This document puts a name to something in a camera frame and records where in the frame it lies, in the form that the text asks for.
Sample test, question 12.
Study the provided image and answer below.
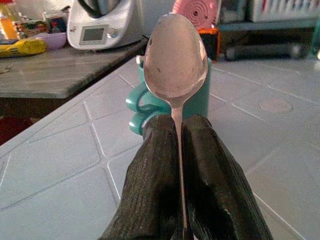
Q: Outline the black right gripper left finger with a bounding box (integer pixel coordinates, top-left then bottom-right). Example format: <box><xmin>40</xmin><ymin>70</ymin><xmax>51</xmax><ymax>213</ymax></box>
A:
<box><xmin>98</xmin><ymin>114</ymin><xmax>186</xmax><ymax>240</ymax></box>

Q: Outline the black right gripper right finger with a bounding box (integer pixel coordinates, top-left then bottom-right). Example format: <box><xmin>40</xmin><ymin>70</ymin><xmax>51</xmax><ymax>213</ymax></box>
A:
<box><xmin>181</xmin><ymin>114</ymin><xmax>274</xmax><ymax>240</ymax></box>

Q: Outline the silver metal spoon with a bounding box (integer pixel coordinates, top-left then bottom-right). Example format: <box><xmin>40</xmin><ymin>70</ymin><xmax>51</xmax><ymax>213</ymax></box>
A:
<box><xmin>143</xmin><ymin>13</ymin><xmax>209</xmax><ymax>240</ymax></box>

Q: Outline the teal ceramic mug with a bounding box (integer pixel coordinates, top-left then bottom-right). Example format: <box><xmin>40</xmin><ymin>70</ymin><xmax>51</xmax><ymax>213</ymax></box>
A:
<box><xmin>125</xmin><ymin>55</ymin><xmax>212</xmax><ymax>136</ymax></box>

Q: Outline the orange black box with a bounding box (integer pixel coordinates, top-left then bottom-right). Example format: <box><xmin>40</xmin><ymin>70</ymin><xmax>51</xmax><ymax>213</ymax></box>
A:
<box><xmin>197</xmin><ymin>27</ymin><xmax>222</xmax><ymax>61</ymax></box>

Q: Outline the grey wooden side table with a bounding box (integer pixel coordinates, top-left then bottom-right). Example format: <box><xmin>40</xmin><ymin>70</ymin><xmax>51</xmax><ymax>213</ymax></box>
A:
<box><xmin>0</xmin><ymin>37</ymin><xmax>150</xmax><ymax>99</ymax></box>

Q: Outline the teal shelf unit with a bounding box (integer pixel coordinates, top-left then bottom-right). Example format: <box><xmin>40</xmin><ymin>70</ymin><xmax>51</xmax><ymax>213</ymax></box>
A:
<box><xmin>216</xmin><ymin>18</ymin><xmax>320</xmax><ymax>61</ymax></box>

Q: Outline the white kitchen food processor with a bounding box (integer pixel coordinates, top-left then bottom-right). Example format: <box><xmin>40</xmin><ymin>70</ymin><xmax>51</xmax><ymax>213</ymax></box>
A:
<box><xmin>66</xmin><ymin>0</ymin><xmax>145</xmax><ymax>51</ymax></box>

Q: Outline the lilac bowl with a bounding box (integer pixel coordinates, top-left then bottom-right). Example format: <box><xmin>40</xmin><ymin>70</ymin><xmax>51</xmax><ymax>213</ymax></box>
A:
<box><xmin>30</xmin><ymin>32</ymin><xmax>68</xmax><ymax>51</ymax></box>

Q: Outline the pink round swirl object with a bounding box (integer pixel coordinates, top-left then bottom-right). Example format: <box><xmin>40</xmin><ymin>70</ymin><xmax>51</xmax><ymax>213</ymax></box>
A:
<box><xmin>172</xmin><ymin>0</ymin><xmax>221</xmax><ymax>30</ymax></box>

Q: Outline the yellow plastic bag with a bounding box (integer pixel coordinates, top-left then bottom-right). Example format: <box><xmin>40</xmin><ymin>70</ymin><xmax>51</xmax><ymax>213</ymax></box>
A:
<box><xmin>0</xmin><ymin>37</ymin><xmax>48</xmax><ymax>58</ymax></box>

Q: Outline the white storage basket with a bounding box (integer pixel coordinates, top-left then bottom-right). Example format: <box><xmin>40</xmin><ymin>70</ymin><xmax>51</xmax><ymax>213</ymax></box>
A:
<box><xmin>247</xmin><ymin>0</ymin><xmax>320</xmax><ymax>23</ymax></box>

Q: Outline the orange juice bottle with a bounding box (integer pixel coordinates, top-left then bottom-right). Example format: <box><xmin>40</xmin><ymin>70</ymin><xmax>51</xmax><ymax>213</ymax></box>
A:
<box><xmin>0</xmin><ymin>3</ymin><xmax>18</xmax><ymax>40</ymax></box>

